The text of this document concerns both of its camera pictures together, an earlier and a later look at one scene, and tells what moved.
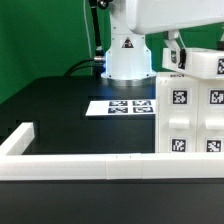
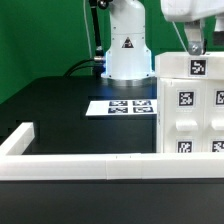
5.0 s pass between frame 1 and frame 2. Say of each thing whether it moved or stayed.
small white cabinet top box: moved
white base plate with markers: stayed
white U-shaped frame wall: stayed
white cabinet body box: stayed
